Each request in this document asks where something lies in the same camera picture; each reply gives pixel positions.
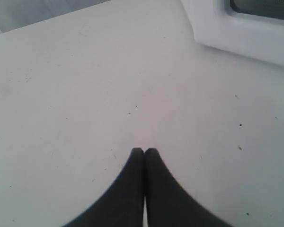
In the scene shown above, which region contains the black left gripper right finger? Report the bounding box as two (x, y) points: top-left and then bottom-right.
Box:
(145, 148), (230, 227)

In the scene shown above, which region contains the white microwave door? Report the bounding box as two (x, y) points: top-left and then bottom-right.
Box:
(182, 0), (284, 66)

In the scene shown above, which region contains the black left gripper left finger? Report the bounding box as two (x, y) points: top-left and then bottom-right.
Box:
(66, 148), (145, 227)

